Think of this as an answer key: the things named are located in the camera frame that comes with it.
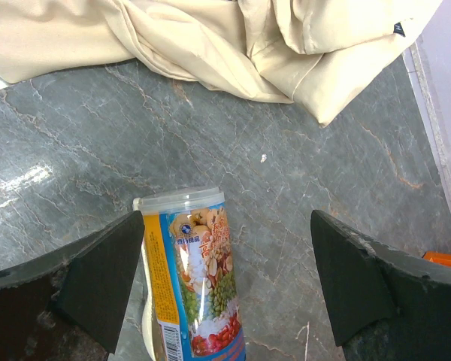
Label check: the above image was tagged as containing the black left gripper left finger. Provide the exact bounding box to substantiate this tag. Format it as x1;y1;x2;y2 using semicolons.
0;211;144;360

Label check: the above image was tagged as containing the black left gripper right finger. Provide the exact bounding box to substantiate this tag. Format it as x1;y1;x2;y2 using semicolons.
310;210;451;360

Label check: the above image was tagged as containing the yellow labelled can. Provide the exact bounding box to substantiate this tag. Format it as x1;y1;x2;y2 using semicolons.
132;187;247;360

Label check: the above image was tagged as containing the orange box counter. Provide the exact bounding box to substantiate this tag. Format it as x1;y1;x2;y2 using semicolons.
423;251;451;268

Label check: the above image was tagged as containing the beige crumpled cloth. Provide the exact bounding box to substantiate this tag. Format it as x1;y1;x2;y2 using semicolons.
0;1;440;126

